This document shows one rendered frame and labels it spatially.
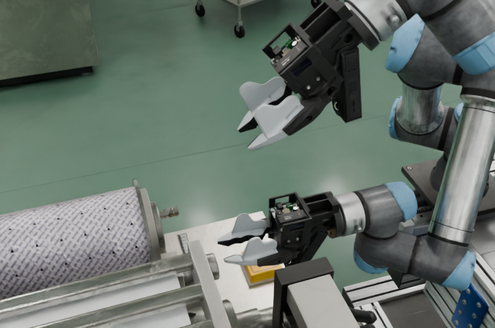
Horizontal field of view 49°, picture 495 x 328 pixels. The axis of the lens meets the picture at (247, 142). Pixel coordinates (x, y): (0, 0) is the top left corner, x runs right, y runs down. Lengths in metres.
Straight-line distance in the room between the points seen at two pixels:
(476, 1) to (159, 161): 2.35
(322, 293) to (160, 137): 2.64
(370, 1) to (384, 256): 0.55
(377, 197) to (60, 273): 0.55
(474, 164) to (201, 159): 2.01
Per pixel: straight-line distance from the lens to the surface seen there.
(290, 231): 0.94
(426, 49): 1.07
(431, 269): 1.08
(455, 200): 1.07
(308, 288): 0.48
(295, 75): 0.67
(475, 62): 0.75
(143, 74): 3.68
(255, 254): 0.95
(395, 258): 1.08
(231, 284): 1.17
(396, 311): 2.04
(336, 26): 0.68
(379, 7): 0.69
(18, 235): 0.75
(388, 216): 1.02
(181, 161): 2.89
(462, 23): 0.72
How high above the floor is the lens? 1.82
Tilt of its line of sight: 37 degrees down
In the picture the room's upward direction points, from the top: straight up
